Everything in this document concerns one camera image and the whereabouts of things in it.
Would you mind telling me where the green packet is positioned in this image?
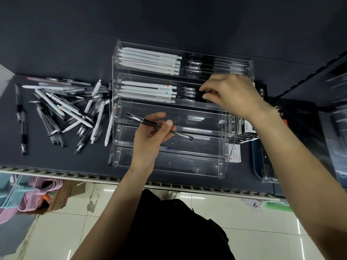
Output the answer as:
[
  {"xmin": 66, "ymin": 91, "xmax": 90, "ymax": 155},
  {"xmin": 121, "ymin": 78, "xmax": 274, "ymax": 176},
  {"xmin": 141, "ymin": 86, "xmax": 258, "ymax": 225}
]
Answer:
[{"xmin": 262, "ymin": 200, "xmax": 294, "ymax": 213}]

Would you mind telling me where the clear plastic storage container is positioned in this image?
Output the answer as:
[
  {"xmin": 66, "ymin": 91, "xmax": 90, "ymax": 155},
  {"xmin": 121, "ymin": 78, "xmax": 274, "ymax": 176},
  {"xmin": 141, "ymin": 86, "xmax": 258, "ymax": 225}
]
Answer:
[{"xmin": 318, "ymin": 105, "xmax": 347, "ymax": 190}]

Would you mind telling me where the black box with white label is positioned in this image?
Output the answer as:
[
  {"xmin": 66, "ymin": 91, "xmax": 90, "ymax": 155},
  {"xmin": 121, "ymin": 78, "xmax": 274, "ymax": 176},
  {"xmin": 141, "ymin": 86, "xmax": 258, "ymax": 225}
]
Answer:
[{"xmin": 235, "ymin": 83, "xmax": 288, "ymax": 144}]

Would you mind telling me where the black diary notebook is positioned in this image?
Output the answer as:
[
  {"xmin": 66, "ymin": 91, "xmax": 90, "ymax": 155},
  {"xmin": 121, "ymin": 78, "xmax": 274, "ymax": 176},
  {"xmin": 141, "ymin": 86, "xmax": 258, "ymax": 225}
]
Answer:
[{"xmin": 267, "ymin": 98, "xmax": 335, "ymax": 176}]

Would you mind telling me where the brown cardboard box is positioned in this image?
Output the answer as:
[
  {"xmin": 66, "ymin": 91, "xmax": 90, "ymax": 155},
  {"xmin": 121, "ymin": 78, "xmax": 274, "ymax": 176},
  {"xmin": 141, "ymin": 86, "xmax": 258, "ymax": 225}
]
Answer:
[{"xmin": 33, "ymin": 180, "xmax": 86, "ymax": 215}]

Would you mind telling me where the row of white pens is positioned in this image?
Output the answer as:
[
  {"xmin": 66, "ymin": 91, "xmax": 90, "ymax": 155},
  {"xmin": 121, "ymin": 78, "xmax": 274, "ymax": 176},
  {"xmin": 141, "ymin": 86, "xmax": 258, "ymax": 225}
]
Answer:
[
  {"xmin": 119, "ymin": 80, "xmax": 177, "ymax": 104},
  {"xmin": 118, "ymin": 47, "xmax": 183, "ymax": 76}
]

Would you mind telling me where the dark upper shelf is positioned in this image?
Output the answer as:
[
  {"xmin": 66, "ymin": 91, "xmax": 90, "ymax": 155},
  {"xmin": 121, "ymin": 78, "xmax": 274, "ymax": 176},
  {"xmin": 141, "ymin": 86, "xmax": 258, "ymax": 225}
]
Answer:
[{"xmin": 280, "ymin": 51, "xmax": 347, "ymax": 107}]

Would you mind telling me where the pile of mixed loose pens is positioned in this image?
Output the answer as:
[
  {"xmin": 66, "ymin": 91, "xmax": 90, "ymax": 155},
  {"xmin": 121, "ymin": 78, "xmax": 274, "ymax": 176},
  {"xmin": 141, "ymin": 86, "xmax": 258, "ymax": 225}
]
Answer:
[{"xmin": 22, "ymin": 76, "xmax": 117, "ymax": 155}]

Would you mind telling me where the person's right forearm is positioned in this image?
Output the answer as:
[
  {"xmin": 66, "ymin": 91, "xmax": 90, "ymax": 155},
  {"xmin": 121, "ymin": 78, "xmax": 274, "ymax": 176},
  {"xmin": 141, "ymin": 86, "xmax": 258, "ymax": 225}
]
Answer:
[{"xmin": 248, "ymin": 105, "xmax": 347, "ymax": 260}]

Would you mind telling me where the person's left forearm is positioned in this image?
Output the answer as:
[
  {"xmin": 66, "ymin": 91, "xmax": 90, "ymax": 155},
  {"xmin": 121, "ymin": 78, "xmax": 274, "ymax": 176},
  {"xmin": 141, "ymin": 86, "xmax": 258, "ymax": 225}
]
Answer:
[{"xmin": 71, "ymin": 164, "xmax": 156, "ymax": 260}]

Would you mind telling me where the person's black clothing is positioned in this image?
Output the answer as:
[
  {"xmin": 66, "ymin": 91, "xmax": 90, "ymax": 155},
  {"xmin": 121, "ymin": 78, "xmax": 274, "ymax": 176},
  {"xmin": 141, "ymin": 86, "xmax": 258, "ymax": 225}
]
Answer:
[{"xmin": 115, "ymin": 189, "xmax": 236, "ymax": 260}]

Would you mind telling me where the clear plastic packet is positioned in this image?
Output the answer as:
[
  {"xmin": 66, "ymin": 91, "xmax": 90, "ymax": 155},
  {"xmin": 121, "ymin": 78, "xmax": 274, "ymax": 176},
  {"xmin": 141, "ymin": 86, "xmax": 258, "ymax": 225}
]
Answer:
[{"xmin": 243, "ymin": 199, "xmax": 264, "ymax": 215}]

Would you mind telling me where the clear pen with black grip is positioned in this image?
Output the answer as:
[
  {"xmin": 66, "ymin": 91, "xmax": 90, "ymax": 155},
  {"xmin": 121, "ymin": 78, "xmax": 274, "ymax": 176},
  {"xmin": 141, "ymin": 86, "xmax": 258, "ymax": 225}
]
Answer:
[
  {"xmin": 15, "ymin": 84, "xmax": 23, "ymax": 123},
  {"xmin": 20, "ymin": 111, "xmax": 28, "ymax": 156}
]

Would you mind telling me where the clear acrylic tiered organizer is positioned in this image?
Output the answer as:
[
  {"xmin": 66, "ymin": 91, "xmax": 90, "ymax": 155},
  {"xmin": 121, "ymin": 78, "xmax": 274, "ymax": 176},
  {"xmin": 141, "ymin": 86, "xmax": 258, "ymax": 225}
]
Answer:
[{"xmin": 110, "ymin": 39, "xmax": 255, "ymax": 179}]

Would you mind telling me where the black gel pen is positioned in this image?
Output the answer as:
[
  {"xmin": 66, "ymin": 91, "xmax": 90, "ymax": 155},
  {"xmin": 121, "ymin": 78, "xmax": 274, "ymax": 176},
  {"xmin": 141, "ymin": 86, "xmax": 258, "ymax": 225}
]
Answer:
[{"xmin": 126, "ymin": 113, "xmax": 194, "ymax": 141}]

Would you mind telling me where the person's left hand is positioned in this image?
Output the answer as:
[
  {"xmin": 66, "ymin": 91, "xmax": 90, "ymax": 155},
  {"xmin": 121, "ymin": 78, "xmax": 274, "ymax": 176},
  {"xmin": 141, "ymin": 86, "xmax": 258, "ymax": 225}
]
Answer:
[{"xmin": 130, "ymin": 112, "xmax": 177, "ymax": 171}]

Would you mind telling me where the person's right hand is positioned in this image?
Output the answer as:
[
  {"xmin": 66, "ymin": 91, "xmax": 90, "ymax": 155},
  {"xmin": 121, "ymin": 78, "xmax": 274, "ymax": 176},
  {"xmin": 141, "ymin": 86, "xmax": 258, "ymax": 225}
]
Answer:
[{"xmin": 199, "ymin": 74, "xmax": 268, "ymax": 121}]

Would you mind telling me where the bundle of pastel plastic hangers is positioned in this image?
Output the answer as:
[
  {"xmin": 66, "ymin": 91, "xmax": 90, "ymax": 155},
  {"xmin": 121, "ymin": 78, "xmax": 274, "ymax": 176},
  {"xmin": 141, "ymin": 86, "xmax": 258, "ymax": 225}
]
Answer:
[{"xmin": 0, "ymin": 173, "xmax": 63, "ymax": 225}]

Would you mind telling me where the row of black capped pens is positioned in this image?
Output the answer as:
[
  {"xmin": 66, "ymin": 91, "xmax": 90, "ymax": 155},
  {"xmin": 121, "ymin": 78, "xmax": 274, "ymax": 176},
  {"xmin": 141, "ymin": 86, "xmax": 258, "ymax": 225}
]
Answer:
[
  {"xmin": 185, "ymin": 53, "xmax": 249, "ymax": 78},
  {"xmin": 181, "ymin": 86, "xmax": 207, "ymax": 102}
]

